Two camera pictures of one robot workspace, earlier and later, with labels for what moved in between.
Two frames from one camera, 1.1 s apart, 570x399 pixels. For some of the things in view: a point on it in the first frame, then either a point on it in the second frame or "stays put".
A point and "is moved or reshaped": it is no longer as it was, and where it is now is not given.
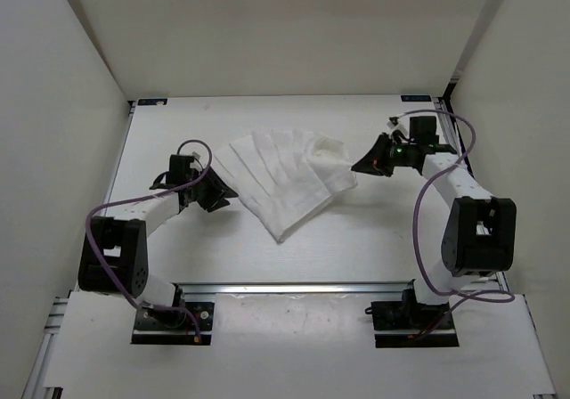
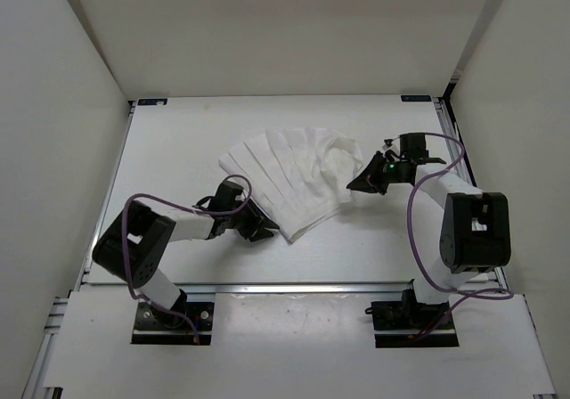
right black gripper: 372,161 → 369,178
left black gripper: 219,189 → 254,231
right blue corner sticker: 416,98 stays put
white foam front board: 292,348 stays put
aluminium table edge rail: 293,289 stays put
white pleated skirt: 282,177 is moved or reshaped
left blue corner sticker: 152,101 stays put
